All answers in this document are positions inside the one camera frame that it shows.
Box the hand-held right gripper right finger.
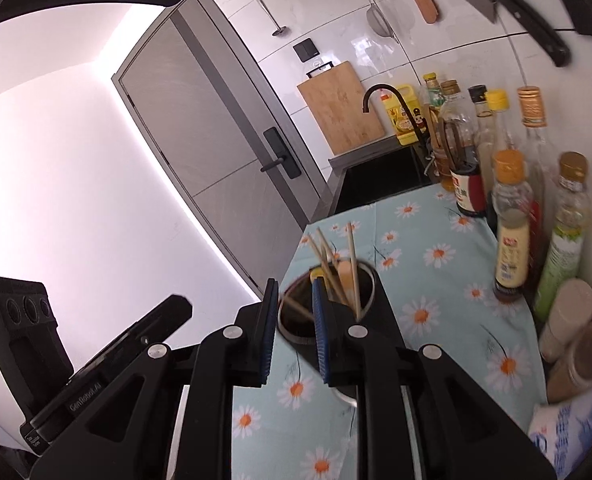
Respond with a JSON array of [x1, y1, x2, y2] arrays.
[[312, 276, 557, 480]]

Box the clear bottle with black cap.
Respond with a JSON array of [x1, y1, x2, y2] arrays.
[[468, 85, 499, 211]]

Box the dark soy sauce bottle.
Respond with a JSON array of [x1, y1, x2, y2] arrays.
[[438, 80, 487, 218]]

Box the amber utensil jar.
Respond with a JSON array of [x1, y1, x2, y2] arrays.
[[428, 130, 464, 192]]

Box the black door lock handle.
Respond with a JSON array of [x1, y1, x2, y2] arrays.
[[260, 127, 304, 180]]

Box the gold cap bottle green label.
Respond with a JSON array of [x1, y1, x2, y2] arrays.
[[532, 151, 592, 321]]

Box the tall bottle with copper cap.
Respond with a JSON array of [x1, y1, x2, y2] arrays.
[[517, 86, 549, 286]]

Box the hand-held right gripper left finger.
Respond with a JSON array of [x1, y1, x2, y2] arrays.
[[30, 277, 280, 480]]

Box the daisy print tablecloth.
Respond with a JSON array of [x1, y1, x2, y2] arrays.
[[231, 180, 549, 480]]

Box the brown spice jar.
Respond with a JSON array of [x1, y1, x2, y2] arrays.
[[546, 321, 592, 403]]

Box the dark kitchen sink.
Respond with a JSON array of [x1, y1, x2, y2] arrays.
[[328, 135, 434, 213]]

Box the black utensil holder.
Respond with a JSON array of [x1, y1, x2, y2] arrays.
[[276, 260, 412, 406]]

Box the hanging metal ladle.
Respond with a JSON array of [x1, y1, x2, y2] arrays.
[[254, 0, 291, 37]]

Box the wooden cutting board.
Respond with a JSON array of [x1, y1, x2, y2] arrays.
[[296, 60, 387, 157]]

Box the yellow detergent bottle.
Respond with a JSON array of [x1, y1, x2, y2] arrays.
[[380, 84, 427, 147]]

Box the cream spice jar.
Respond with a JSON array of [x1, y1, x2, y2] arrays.
[[540, 278, 592, 363]]

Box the clear bottle with yellow cap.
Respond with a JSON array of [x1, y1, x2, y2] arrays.
[[486, 89, 516, 153]]

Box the white and blue bag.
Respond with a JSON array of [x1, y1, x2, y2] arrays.
[[528, 385, 592, 480]]

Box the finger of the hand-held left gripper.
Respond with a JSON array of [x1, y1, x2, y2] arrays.
[[103, 295, 193, 363]]

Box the grey door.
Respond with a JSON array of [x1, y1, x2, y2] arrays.
[[111, 0, 337, 296]]

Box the cleaver with black handle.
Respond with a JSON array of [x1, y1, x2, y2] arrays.
[[416, 0, 572, 67]]

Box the bottle with yellow-green cap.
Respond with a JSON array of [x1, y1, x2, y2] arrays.
[[422, 72, 444, 111]]

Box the black faucet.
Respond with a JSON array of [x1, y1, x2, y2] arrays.
[[361, 83, 429, 151]]

